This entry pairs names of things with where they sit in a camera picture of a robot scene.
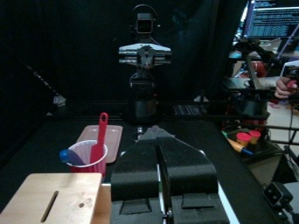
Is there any person's hand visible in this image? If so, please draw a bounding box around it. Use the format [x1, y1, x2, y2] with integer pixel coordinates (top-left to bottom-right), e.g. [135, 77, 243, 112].
[274, 76, 299, 100]

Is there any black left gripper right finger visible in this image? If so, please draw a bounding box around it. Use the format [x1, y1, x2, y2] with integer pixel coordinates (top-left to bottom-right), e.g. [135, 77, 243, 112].
[155, 136, 231, 224]

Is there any white handheld device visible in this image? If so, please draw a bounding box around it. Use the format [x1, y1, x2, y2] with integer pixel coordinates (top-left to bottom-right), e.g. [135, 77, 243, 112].
[279, 59, 299, 88]

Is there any clear plastic cup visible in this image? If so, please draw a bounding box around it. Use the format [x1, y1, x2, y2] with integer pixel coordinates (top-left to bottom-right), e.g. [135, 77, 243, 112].
[68, 139, 108, 178]

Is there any red silicone spatula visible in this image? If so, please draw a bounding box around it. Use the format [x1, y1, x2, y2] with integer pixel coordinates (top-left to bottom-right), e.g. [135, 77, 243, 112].
[90, 112, 110, 165]

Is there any blue handled utensil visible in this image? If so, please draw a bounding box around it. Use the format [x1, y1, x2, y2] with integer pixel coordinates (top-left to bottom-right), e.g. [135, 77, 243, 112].
[59, 149, 87, 166]

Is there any white cutting board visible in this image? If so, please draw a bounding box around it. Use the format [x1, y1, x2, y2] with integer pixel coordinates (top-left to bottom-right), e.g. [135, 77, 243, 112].
[99, 150, 242, 224]

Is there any red cylinder toy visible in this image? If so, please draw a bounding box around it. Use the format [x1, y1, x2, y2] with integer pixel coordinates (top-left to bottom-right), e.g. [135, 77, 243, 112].
[247, 129, 262, 145]
[235, 131, 253, 147]

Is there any computer monitor with text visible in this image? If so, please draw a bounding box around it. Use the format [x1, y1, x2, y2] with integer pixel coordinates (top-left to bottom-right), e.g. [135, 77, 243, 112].
[243, 0, 299, 39]

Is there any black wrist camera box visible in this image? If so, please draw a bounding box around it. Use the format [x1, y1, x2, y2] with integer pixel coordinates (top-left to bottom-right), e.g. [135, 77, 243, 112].
[135, 12, 155, 35]

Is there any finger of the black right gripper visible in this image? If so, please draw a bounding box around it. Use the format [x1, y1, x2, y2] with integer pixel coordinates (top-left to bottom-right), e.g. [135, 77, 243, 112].
[136, 46, 155, 70]

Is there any yellow blue marker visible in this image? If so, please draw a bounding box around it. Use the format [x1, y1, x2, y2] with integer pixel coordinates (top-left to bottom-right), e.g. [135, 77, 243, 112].
[221, 130, 255, 158]

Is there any pink rectangular tray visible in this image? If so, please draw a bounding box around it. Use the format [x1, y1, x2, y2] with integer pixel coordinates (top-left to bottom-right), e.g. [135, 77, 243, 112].
[76, 124, 124, 164]

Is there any wooden knife block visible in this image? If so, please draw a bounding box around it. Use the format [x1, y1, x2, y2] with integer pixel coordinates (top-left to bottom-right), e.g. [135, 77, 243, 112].
[0, 172, 112, 224]

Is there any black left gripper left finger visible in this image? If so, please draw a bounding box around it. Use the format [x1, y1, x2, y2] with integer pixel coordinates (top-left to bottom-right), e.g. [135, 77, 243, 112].
[110, 139, 166, 224]

